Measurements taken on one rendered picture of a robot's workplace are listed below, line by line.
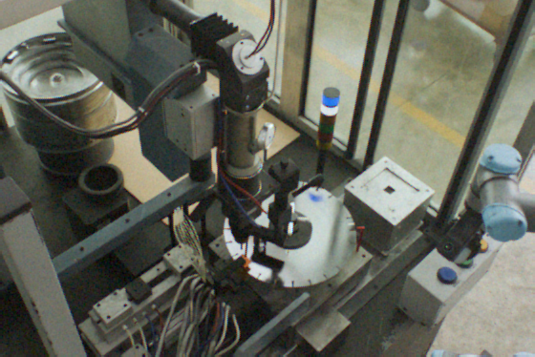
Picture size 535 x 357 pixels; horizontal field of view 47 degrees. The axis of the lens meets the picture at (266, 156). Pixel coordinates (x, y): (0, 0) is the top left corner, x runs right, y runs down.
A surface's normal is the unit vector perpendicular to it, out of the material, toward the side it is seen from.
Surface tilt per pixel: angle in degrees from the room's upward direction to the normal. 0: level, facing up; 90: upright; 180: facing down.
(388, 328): 0
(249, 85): 90
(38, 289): 90
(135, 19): 90
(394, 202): 0
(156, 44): 0
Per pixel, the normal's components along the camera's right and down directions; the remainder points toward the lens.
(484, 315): 0.04, -0.69
